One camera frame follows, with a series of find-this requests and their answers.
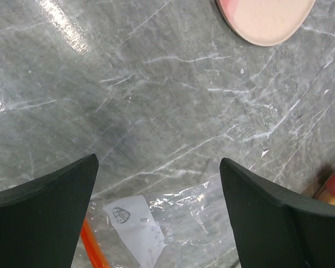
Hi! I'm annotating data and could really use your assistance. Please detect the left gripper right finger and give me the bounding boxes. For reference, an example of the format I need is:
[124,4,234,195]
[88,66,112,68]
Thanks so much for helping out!
[219,158,335,267]

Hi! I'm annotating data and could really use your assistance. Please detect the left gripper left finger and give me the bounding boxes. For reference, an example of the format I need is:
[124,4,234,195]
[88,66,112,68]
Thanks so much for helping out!
[0,154,99,267]

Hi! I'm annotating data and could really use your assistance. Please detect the clear orange zip top bag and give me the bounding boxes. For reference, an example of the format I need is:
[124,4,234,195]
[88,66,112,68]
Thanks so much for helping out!
[74,180,238,267]

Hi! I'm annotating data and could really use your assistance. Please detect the clear brown fruit bowl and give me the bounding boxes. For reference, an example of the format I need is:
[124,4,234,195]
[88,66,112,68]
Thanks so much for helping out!
[301,164,335,205]

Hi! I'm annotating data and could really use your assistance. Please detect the pink and cream plate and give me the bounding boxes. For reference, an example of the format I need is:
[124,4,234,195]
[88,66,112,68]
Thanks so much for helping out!
[217,0,315,47]

